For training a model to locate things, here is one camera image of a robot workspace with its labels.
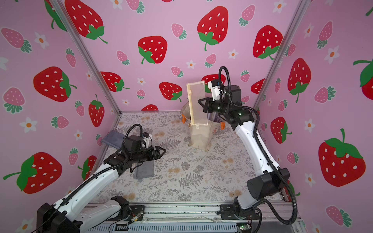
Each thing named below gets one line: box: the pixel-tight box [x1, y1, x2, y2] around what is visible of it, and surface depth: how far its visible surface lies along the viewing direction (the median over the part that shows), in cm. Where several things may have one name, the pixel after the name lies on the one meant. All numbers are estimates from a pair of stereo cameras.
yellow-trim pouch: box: [186, 80, 209, 126], surface depth 75 cm
